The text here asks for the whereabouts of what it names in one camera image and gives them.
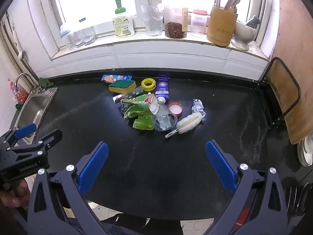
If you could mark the bamboo utensil holder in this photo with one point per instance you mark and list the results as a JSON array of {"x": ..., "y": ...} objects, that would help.
[{"x": 221, "y": 27}]

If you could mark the yellow and green sponge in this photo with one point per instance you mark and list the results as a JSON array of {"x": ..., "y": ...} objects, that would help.
[{"x": 122, "y": 86}]

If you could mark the person's left hand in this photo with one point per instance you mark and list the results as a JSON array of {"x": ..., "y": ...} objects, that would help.
[{"x": 19, "y": 193}]

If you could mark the white foam brush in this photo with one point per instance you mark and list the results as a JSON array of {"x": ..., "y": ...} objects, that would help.
[{"x": 188, "y": 123}]

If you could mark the grey stone pestle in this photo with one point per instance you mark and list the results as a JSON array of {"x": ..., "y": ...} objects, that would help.
[{"x": 253, "y": 20}]

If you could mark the stainless steel sink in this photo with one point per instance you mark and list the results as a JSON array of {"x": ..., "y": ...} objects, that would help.
[{"x": 34, "y": 110}]

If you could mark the wooden cutting board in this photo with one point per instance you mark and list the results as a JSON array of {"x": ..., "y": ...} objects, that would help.
[{"x": 281, "y": 90}]

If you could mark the clear plastic cup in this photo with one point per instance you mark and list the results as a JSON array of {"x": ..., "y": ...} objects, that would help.
[{"x": 163, "y": 120}]

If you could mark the crumpled green packaging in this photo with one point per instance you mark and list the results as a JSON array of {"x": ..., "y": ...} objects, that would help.
[{"x": 138, "y": 110}]

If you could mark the green-capped dish soap bottle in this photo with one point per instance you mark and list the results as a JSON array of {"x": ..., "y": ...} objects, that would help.
[{"x": 123, "y": 24}]

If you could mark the red-lidded clear plastic jar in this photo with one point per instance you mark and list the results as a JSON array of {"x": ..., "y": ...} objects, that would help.
[{"x": 198, "y": 23}]

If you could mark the crumpled paper cup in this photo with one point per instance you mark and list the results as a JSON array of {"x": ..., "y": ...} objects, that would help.
[{"x": 153, "y": 106}]

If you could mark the white stone mortar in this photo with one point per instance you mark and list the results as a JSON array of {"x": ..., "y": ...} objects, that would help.
[{"x": 243, "y": 35}]

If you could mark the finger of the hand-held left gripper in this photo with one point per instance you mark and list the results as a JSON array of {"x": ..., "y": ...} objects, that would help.
[
  {"x": 24, "y": 129},
  {"x": 49, "y": 139}
]

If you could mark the blue snack packet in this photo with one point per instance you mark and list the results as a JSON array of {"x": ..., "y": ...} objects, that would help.
[{"x": 110, "y": 78}]

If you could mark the green cloth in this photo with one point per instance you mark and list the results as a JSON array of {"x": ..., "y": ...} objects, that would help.
[{"x": 46, "y": 82}]

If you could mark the chrome faucet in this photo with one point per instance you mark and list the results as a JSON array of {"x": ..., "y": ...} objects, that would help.
[{"x": 23, "y": 77}]

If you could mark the jar of dried chillies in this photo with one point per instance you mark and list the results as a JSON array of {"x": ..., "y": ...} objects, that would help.
[{"x": 174, "y": 28}]

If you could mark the large round wooden board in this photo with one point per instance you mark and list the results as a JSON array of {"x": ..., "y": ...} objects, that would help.
[{"x": 293, "y": 17}]

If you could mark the crumpled silver foil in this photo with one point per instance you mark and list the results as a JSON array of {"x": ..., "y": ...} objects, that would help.
[{"x": 198, "y": 106}]

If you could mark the purple toothpaste tube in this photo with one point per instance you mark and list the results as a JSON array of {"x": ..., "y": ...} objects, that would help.
[{"x": 162, "y": 87}]

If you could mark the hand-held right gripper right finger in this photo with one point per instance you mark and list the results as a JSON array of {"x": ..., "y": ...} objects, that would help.
[{"x": 221, "y": 166}]

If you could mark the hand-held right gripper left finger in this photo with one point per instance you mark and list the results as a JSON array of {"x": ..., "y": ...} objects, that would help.
[{"x": 94, "y": 166}]

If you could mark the stack of white plates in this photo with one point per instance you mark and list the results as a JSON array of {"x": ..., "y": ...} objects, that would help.
[{"x": 307, "y": 151}]

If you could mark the yellow tape spool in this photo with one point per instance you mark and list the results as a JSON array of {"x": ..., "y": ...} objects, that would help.
[{"x": 148, "y": 83}]

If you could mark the red jar lid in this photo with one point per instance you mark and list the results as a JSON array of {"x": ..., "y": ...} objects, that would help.
[{"x": 175, "y": 109}]

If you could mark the clear glass cup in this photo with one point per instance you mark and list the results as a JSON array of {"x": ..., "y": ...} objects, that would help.
[{"x": 152, "y": 22}]

